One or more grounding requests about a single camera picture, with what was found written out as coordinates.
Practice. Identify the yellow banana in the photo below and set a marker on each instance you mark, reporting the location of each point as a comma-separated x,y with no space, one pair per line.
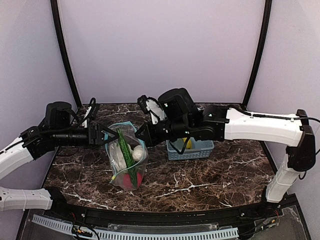
188,143

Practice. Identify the black frame post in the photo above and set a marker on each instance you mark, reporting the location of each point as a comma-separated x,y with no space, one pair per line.
259,52
63,52

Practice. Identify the white cauliflower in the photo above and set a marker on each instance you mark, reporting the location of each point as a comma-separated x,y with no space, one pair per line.
117,158

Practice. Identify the left black frame post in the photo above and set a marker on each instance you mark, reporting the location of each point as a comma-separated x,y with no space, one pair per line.
63,52

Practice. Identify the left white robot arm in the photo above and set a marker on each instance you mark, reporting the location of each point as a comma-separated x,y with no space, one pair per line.
60,127

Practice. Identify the white slotted cable duct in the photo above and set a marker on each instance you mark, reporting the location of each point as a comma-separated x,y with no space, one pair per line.
138,232

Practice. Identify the green cucumber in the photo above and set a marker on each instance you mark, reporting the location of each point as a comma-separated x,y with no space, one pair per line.
125,148

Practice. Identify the right black frame post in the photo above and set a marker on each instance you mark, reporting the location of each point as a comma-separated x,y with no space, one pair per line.
259,52

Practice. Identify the light blue plastic basket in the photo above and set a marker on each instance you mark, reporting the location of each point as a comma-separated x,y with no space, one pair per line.
199,149

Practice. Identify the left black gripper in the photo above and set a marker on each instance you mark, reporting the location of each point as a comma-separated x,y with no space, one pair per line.
92,134

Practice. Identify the clear zip top bag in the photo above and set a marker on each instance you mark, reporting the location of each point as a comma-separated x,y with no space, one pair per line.
128,131

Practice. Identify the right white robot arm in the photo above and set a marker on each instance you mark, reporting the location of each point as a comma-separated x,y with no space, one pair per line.
174,115

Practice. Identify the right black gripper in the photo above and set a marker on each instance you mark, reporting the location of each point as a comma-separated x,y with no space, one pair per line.
155,133

